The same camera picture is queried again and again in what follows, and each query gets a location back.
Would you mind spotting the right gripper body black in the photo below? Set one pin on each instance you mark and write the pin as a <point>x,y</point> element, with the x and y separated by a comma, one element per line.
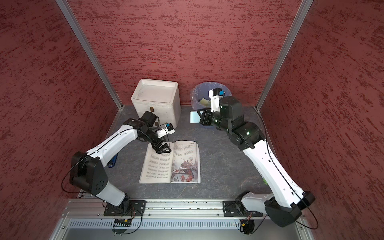
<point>210,117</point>

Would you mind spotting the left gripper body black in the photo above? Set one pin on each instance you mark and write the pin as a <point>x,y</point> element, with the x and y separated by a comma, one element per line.
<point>155,143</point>

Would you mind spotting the blue sticky note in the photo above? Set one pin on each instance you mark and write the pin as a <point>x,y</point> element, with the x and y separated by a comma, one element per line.
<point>194,118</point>

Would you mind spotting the children's science magazine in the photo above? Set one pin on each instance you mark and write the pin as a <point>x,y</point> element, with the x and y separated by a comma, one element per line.
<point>181,165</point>

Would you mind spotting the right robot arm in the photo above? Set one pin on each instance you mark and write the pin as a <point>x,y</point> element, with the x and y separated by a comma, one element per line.
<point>285,204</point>

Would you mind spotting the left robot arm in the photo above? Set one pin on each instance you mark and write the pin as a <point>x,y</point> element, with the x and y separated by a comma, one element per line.
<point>88,169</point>

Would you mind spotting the discarded sticky notes pile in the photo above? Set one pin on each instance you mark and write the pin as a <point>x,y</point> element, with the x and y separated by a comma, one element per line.
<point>205,103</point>

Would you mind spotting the clear plastic bin liner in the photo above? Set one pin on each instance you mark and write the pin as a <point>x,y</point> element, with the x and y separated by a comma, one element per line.
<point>201,93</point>

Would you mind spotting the blue trash bin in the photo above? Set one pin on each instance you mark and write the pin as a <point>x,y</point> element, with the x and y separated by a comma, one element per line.
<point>199,102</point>

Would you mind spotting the white three-drawer storage box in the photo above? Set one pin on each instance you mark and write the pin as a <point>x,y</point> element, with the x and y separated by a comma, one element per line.
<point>159,97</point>

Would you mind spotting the blue pen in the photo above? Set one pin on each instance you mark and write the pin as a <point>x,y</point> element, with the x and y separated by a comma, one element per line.
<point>112,162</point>

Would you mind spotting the left connector board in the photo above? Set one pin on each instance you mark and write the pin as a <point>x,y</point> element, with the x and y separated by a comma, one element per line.
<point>122,223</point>

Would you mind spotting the connector board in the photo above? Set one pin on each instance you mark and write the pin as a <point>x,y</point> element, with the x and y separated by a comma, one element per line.
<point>247,226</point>
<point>122,223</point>

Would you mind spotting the right connector board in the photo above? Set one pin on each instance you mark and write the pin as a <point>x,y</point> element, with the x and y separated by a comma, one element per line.
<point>247,226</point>

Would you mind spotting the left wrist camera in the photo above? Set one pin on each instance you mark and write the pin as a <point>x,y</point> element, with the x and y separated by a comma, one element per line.
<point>165,129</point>

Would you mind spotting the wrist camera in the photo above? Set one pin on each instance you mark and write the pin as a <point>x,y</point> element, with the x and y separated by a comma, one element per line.
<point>165,129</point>
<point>215,95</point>

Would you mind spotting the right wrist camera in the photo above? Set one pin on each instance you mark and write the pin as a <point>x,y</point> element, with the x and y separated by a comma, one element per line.
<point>215,95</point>

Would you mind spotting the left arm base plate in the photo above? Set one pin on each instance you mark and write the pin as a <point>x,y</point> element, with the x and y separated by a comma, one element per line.
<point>129,208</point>

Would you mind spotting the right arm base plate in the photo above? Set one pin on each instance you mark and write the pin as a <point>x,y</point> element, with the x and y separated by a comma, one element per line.
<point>236,209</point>

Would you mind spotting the aluminium front rail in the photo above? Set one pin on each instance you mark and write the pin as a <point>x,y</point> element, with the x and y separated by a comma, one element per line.
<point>154,209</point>

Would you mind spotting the right aluminium corner post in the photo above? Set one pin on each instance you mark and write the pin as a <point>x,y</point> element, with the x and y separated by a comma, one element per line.
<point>290,38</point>

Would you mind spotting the aluminium corner post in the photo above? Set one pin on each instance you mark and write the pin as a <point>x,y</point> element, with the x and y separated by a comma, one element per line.
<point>290,38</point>
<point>79,33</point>

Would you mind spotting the left aluminium corner post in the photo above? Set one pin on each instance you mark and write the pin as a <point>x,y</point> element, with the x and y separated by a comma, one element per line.
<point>79,33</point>

